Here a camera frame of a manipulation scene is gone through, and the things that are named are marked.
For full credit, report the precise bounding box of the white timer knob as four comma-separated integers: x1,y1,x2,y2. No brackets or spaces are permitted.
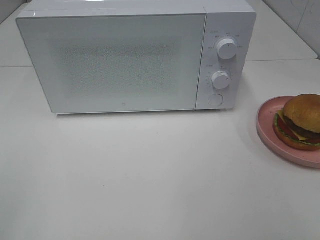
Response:
211,70,231,90

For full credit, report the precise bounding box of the white microwave oven body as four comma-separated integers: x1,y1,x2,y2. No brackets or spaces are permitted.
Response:
16,0,257,111

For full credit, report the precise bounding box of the round white door button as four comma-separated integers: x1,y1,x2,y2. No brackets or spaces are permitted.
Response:
208,94,224,107

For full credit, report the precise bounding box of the upper white power knob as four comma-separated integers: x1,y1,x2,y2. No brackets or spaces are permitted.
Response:
216,37,238,60

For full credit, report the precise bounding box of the pink round plate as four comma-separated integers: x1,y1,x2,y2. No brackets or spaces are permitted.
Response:
256,96,320,169

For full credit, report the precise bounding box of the white microwave door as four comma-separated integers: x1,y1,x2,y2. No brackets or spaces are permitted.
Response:
16,14,206,114

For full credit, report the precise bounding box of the burger with lettuce and cheese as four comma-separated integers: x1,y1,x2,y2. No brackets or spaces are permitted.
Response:
273,94,320,151

